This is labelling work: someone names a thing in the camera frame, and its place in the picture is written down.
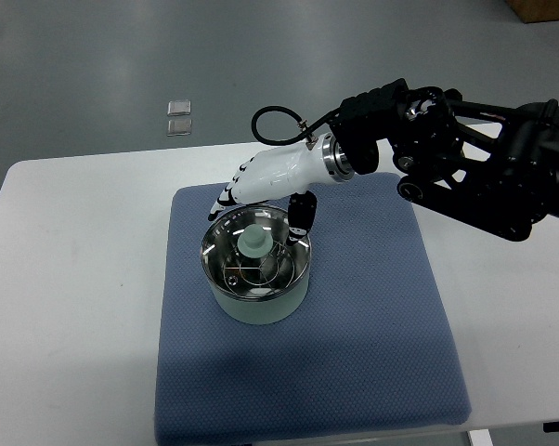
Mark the green pot steel interior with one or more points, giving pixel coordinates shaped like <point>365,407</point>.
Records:
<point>261,306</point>

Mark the upper metal floor plate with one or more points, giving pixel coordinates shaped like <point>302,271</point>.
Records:
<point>179,107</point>

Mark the brown cardboard box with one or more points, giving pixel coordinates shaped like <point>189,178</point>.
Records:
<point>535,11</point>

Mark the blue textured mat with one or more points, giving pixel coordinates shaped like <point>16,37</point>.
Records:
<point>369,349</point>

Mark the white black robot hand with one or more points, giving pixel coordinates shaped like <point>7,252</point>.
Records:
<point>287,172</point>

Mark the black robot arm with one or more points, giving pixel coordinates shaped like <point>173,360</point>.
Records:
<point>490,167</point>

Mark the wire steaming rack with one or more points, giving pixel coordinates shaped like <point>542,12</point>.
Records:
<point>266,275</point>

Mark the glass lid green knob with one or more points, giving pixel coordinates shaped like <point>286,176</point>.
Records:
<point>254,244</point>

